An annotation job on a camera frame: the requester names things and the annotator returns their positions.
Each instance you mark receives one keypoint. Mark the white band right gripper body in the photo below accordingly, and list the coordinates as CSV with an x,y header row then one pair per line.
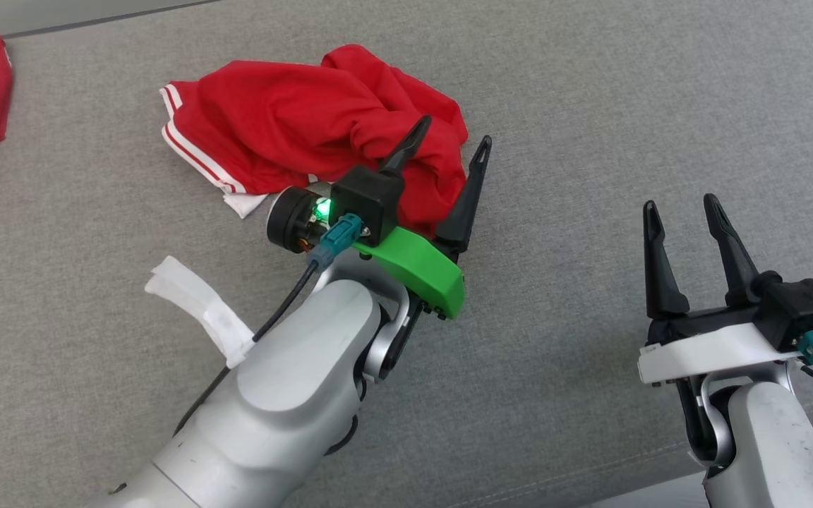
x,y
710,349

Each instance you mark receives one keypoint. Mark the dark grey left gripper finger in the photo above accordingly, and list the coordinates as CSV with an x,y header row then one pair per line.
x,y
464,201
406,144

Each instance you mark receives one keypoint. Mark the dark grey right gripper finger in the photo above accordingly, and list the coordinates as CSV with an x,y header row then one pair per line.
x,y
660,282
735,268

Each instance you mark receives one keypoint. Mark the green band left gripper body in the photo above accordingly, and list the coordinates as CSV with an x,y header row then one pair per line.
x,y
420,271

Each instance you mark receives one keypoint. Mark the red jersey with striped trim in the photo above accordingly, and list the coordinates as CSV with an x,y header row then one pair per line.
x,y
272,120

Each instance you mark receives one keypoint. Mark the white grey robot right arm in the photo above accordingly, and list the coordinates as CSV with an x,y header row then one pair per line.
x,y
773,451

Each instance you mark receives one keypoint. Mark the white grey robot left arm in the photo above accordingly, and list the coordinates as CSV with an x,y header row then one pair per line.
x,y
293,367

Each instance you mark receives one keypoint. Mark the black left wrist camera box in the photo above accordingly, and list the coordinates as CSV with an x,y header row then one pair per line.
x,y
364,194

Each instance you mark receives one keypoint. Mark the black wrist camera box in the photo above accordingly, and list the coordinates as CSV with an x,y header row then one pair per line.
x,y
795,310
364,194

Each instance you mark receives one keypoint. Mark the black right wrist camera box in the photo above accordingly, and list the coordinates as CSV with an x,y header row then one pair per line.
x,y
795,310

